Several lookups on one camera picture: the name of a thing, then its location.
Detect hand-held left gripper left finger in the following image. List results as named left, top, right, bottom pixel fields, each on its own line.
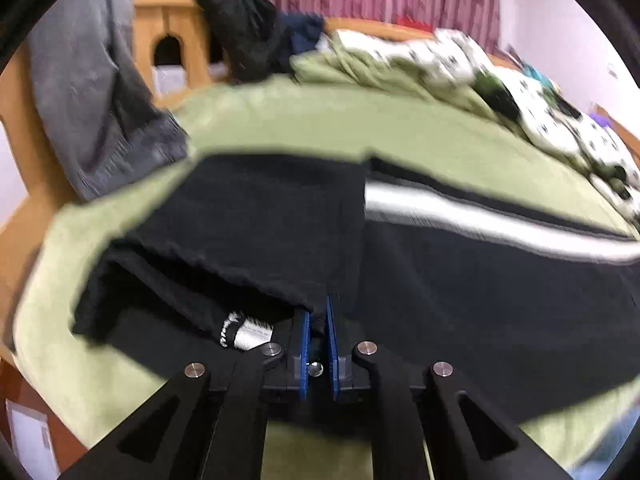
left=60, top=307, right=314, bottom=480

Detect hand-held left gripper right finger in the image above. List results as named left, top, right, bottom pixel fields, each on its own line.
left=325, top=295, right=576, bottom=480

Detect black pants with white stripe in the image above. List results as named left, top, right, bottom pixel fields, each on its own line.
left=72, top=152, right=640, bottom=426

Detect green blanket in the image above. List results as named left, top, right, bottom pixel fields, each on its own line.
left=12, top=30, right=640, bottom=480

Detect white box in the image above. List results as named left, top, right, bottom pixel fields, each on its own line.
left=5, top=400, right=51, bottom=476

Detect dark cloth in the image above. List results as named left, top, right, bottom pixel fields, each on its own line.
left=474, top=70, right=522, bottom=117

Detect navy garment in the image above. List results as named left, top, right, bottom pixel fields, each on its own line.
left=280, top=10, right=327, bottom=56

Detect white printed quilt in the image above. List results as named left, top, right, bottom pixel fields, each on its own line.
left=332, top=27, right=640, bottom=221

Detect black garment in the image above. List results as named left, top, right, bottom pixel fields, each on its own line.
left=185, top=0, right=296, bottom=83

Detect grey garment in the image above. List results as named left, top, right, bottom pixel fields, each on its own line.
left=27, top=0, right=191, bottom=202

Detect teal cloth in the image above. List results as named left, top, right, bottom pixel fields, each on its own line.
left=517, top=60, right=551, bottom=88

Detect wooden bed frame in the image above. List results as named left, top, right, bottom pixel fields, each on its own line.
left=0, top=0, right=640, bottom=476

